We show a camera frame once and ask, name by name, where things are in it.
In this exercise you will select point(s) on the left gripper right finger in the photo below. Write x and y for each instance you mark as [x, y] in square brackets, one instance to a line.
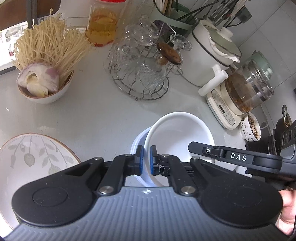
[172, 168]

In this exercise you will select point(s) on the dried noodle bundle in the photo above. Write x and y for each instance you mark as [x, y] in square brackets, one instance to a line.
[52, 43]

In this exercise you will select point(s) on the white leaf plate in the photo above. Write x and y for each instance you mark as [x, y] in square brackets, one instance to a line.
[26, 158]

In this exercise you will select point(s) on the bowl with garlic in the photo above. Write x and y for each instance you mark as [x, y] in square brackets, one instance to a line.
[40, 83]

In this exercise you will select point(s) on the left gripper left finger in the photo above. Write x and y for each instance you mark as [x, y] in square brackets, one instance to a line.
[117, 170]

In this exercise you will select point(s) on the person right hand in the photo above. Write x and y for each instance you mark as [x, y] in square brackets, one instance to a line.
[287, 217]

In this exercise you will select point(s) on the wire rack with glasses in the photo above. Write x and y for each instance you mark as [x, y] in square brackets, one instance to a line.
[141, 62]

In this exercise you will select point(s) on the drinking glass right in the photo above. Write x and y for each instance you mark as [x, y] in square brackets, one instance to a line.
[12, 35]

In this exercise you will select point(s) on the white electric pot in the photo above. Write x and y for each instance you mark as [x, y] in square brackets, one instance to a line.
[211, 55]

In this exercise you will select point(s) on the chopstick holder with utensils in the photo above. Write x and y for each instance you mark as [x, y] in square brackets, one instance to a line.
[172, 17]

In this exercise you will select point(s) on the brown cutting board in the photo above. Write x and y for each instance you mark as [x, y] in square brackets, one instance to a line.
[14, 12]

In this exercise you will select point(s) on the white small bowl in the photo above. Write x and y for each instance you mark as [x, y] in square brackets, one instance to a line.
[171, 134]

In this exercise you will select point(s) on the glass kettle on base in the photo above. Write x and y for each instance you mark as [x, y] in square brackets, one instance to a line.
[245, 89]

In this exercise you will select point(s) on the red lid jar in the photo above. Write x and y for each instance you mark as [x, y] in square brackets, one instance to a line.
[103, 20]

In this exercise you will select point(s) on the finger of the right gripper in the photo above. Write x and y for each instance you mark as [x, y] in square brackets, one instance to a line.
[213, 152]

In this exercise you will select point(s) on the wall power strip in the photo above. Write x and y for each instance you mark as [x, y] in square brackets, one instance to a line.
[244, 15]

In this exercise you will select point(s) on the white rack tray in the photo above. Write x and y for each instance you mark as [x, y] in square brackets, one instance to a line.
[79, 23]

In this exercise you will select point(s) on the patterned cup with tea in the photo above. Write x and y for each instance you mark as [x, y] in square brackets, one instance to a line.
[250, 129]

